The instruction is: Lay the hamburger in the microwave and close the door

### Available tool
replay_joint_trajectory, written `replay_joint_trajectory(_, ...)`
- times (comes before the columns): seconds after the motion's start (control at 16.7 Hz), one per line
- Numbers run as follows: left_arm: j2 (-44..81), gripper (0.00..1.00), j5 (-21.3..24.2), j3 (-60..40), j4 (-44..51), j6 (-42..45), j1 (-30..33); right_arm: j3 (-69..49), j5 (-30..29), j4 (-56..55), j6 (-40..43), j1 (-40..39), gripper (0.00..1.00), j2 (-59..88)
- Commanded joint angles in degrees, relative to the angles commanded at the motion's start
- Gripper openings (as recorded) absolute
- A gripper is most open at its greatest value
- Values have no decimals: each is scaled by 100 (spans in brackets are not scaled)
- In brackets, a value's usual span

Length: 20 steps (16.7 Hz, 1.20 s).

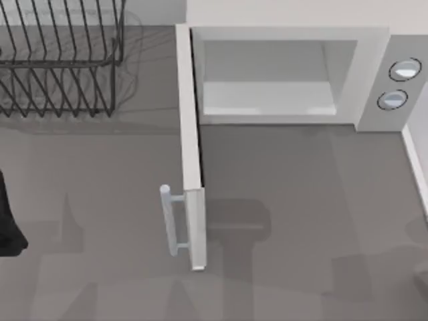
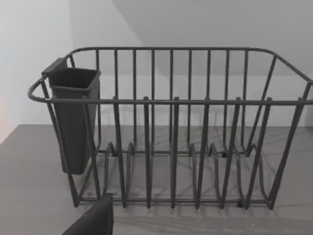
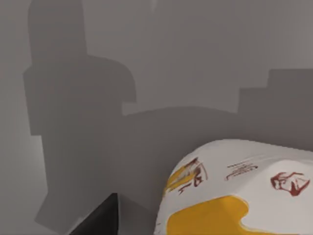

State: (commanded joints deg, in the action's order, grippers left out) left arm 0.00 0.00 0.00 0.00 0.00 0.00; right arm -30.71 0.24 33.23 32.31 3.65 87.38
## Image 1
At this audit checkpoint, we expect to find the round microwave knob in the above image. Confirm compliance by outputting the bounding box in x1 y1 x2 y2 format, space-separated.
377 89 409 110
388 57 423 82

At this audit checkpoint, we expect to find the dark wire dish rack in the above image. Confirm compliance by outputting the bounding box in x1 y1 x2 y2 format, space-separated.
0 0 128 118

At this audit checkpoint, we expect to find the pale grey door handle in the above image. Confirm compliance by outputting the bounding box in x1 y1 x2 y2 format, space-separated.
159 184 187 257

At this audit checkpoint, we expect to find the pale microwave oven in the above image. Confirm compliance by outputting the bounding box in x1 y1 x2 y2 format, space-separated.
185 0 428 133

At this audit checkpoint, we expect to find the white microwave door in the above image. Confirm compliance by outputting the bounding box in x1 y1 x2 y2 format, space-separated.
175 23 207 272

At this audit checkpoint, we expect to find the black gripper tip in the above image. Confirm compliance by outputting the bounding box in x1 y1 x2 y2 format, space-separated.
0 170 29 258

